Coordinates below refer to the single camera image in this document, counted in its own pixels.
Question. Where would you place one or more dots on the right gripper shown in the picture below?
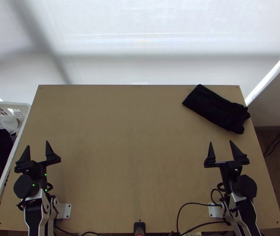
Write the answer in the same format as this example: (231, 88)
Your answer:
(225, 172)

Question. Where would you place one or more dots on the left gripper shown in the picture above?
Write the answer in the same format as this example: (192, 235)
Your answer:
(38, 169)

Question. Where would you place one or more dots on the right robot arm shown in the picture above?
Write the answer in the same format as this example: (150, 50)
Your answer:
(244, 186)

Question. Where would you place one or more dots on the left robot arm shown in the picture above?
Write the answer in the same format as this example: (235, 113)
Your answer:
(35, 216)

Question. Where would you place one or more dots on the white laundry basket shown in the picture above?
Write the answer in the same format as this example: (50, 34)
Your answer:
(22, 127)

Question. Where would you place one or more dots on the black folded garment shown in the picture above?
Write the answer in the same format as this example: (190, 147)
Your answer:
(216, 108)

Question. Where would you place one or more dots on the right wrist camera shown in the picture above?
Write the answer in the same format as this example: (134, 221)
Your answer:
(236, 171)

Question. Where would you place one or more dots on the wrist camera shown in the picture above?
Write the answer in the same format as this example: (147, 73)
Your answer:
(236, 171)
(24, 169)

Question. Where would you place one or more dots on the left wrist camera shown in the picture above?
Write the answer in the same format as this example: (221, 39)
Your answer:
(24, 169)

